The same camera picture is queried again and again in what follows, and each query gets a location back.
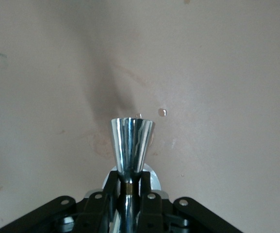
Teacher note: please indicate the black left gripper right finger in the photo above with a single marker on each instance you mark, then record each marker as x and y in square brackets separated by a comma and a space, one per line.
[154, 208]

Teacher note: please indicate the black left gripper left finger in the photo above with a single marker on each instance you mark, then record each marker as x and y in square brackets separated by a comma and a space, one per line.
[98, 208]

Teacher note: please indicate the steel double jigger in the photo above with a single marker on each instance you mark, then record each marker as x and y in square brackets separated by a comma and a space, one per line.
[130, 145]

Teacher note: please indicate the clear liquid droplet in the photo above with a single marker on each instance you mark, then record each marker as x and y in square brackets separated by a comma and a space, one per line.
[162, 112]

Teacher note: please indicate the large table cover mat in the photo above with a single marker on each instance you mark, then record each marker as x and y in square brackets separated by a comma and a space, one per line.
[33, 72]

